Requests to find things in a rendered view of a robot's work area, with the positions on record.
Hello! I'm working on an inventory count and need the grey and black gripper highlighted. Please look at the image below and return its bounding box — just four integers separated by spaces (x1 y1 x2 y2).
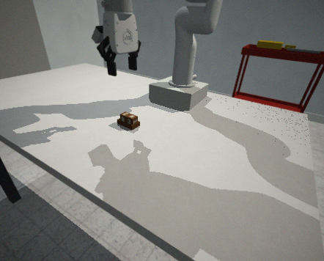
97 11 141 76

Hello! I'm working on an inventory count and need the brown cube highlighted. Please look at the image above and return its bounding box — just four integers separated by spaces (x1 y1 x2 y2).
126 114 138 125
120 112 130 123

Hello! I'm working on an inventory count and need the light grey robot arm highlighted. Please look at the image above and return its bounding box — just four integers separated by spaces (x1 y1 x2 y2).
92 0 223 88

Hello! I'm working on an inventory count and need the brown wooden tray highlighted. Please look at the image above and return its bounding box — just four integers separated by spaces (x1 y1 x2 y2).
117 118 140 130

